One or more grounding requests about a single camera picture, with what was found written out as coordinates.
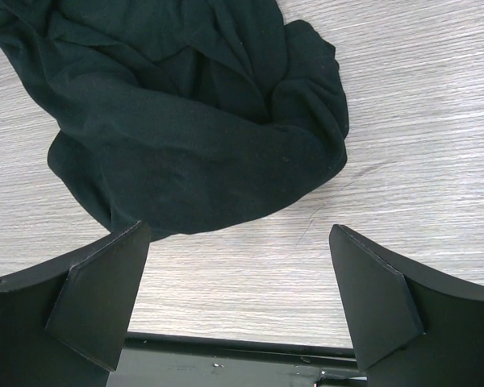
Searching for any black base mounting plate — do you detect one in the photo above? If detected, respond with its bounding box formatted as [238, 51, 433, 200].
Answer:
[107, 332, 367, 387]

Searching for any black t shirt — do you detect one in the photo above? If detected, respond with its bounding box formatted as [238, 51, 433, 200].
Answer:
[0, 1, 349, 240]

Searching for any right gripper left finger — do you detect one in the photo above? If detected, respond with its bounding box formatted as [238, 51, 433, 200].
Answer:
[0, 223, 150, 386]

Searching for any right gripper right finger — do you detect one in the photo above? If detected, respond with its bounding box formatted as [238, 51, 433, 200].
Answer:
[329, 225, 484, 386]

